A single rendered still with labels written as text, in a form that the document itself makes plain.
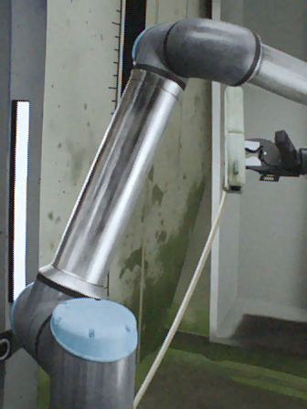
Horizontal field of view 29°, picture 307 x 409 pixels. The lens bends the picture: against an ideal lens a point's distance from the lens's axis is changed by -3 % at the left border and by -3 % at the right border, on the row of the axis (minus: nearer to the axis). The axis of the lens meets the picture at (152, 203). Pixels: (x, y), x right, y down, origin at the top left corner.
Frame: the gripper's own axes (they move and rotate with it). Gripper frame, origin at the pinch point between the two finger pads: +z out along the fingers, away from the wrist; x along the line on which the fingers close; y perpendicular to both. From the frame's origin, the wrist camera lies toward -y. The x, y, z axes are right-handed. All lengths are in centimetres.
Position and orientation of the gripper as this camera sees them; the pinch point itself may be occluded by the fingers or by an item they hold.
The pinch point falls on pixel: (229, 152)
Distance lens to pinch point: 155.4
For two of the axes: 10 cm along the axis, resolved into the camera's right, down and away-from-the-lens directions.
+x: 0.4, -8.8, 4.7
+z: -10.0, -0.5, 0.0
